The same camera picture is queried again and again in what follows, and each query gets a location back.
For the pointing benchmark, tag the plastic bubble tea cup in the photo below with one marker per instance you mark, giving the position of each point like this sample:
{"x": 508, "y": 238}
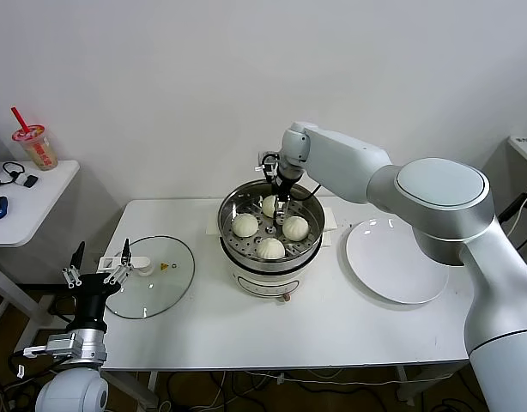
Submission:
{"x": 40, "y": 152}

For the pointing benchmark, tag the stainless steel steamer basket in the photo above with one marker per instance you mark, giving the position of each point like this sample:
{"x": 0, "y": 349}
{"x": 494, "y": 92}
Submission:
{"x": 246, "y": 193}

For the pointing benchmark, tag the small black box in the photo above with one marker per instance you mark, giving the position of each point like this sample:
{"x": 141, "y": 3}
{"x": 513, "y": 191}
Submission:
{"x": 32, "y": 182}

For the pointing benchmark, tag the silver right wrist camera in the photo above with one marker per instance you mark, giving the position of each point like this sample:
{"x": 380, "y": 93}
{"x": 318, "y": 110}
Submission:
{"x": 270, "y": 165}

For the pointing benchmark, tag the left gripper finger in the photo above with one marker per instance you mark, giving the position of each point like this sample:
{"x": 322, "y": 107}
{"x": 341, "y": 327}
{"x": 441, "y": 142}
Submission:
{"x": 74, "y": 274}
{"x": 124, "y": 267}

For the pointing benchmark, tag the white side table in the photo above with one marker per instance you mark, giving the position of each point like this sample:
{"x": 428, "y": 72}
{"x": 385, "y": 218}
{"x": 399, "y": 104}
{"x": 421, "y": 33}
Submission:
{"x": 40, "y": 206}

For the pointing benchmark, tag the white round plate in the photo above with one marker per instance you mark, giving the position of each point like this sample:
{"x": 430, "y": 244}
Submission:
{"x": 388, "y": 266}

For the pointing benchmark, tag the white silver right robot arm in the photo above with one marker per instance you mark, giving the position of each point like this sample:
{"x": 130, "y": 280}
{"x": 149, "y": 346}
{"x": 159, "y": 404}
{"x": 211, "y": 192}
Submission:
{"x": 341, "y": 159}

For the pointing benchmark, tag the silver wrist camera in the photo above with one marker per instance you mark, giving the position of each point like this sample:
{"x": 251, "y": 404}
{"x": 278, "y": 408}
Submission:
{"x": 270, "y": 165}
{"x": 64, "y": 343}

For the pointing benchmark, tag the white steamed baozi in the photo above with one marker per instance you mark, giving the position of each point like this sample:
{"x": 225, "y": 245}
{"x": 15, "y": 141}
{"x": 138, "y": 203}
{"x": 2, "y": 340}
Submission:
{"x": 295, "y": 228}
{"x": 270, "y": 249}
{"x": 268, "y": 207}
{"x": 245, "y": 225}

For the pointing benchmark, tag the red drinking straw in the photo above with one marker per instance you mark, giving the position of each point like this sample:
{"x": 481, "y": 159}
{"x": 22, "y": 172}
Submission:
{"x": 21, "y": 120}

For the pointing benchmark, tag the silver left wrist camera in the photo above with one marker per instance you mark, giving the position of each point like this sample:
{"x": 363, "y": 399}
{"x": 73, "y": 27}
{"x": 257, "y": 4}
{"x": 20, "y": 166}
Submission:
{"x": 64, "y": 343}

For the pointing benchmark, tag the white electric steamer pot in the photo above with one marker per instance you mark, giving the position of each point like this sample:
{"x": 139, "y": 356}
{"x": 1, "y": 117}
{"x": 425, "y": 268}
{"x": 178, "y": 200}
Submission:
{"x": 268, "y": 281}

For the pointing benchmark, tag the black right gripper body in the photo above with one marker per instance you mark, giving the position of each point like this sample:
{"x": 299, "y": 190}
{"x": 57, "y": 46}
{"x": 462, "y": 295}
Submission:
{"x": 286, "y": 184}

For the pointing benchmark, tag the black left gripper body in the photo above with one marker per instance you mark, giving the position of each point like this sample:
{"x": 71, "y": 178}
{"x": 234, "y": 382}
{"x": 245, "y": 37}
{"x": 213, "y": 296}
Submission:
{"x": 92, "y": 300}

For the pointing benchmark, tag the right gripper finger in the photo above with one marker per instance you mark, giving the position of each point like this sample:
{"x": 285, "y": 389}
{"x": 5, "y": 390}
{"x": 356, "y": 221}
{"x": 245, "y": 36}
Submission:
{"x": 282, "y": 214}

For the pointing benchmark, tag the white desk with label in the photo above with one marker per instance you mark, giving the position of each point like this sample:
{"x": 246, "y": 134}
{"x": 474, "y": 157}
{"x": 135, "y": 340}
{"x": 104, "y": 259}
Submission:
{"x": 525, "y": 148}

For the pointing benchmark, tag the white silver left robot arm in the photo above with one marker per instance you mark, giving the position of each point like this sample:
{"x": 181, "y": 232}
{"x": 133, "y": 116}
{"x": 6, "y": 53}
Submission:
{"x": 70, "y": 390}

